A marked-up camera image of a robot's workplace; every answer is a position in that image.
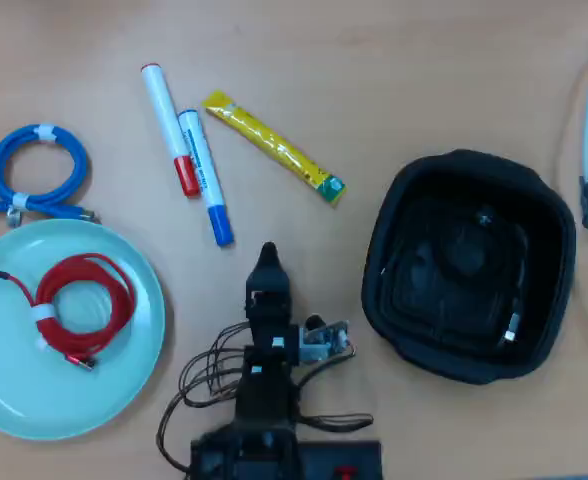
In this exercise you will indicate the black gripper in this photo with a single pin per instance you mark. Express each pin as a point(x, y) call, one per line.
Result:
point(269, 310)

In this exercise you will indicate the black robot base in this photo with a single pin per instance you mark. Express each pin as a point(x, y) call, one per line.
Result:
point(334, 457)

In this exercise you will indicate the black square bowl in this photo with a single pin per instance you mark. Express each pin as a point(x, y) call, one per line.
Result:
point(549, 225)

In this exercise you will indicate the light green round bowl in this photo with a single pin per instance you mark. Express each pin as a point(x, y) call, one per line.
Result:
point(14, 395)

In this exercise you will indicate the yellow stick sachet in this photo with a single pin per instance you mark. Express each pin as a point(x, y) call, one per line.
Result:
point(274, 145)

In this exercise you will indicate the white marker blue cap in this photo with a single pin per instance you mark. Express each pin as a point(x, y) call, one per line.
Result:
point(201, 160)

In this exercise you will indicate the white marker red cap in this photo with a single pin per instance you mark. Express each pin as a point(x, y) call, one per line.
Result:
point(161, 115)

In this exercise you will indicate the green circuit board camera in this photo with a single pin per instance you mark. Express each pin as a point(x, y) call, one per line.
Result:
point(324, 340)

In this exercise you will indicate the red base switch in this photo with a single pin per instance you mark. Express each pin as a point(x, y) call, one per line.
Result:
point(345, 473)

